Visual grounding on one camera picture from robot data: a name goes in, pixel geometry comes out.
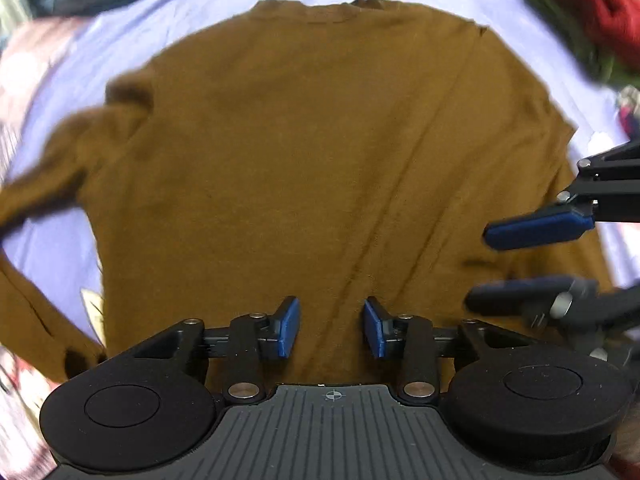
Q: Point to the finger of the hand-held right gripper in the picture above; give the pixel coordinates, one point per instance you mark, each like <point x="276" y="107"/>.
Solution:
<point x="520" y="295"/>
<point x="540" y="230"/>

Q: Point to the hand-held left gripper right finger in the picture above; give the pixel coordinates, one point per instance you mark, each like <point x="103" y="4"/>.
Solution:
<point x="376" y="327"/>

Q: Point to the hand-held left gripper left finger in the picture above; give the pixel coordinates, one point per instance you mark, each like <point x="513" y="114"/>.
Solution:
<point x="287" y="327"/>

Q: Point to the brown knit sweater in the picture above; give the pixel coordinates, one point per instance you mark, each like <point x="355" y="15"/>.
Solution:
<point x="320" y="160"/>

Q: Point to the white polka dot cloth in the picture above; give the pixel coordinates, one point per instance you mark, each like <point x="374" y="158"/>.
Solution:
<point x="631" y="110"/>

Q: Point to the green knit sweater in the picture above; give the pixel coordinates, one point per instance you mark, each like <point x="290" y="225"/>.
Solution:
<point x="575" y="35"/>

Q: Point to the red knit sweater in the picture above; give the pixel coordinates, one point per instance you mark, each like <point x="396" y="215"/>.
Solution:
<point x="595" y="0"/>

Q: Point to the purple floral bed sheet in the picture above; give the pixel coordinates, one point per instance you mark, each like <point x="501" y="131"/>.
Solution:
<point x="55" y="110"/>

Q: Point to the pink dotted pillow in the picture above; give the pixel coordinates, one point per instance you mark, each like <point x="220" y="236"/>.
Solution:
<point x="30" y="70"/>

